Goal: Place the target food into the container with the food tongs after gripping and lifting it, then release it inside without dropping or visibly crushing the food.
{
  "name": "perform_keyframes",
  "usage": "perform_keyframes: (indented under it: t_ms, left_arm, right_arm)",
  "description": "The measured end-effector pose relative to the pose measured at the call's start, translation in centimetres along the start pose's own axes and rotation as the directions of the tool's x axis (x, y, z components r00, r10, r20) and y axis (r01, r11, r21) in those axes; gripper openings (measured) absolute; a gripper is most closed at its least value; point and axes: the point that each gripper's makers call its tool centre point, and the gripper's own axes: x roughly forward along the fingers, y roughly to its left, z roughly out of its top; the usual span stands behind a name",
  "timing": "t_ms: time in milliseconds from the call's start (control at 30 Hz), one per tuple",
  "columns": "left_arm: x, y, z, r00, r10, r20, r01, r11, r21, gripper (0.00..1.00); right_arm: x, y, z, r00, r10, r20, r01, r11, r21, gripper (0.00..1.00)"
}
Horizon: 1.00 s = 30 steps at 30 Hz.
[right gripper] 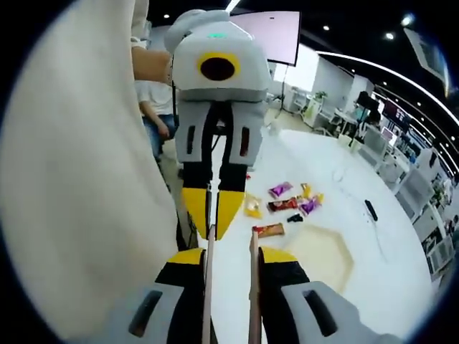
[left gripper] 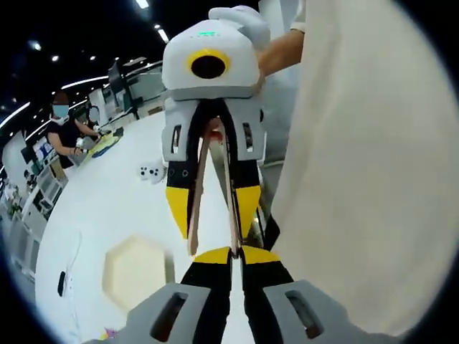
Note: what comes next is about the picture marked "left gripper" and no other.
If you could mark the yellow cloth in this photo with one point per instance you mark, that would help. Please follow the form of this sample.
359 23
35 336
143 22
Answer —
104 145

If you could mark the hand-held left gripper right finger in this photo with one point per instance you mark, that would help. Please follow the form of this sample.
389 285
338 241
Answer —
265 294

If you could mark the black monitor on stand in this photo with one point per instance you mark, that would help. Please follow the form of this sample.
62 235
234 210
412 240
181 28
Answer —
114 77

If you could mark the white game controller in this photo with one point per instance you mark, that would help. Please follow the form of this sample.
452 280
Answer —
148 173

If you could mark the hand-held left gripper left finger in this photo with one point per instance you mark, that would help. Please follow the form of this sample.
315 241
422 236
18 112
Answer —
204 294

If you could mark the black slim device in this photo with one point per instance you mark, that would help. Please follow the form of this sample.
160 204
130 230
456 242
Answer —
62 284

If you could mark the cream hexagonal container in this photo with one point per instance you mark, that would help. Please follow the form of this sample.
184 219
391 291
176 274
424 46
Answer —
136 272

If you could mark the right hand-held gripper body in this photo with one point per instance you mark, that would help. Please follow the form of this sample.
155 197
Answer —
215 85

